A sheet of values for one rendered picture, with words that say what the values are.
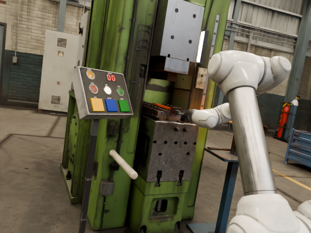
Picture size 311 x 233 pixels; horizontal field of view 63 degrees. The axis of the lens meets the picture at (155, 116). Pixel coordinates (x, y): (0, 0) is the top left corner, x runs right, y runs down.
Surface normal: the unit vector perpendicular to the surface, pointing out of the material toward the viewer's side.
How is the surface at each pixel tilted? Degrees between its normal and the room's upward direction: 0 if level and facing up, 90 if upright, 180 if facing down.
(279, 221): 54
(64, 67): 90
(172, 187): 90
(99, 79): 60
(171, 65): 90
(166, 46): 90
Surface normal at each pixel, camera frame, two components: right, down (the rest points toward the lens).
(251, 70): 0.35, -0.30
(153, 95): 0.44, 0.18
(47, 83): 0.23, 0.15
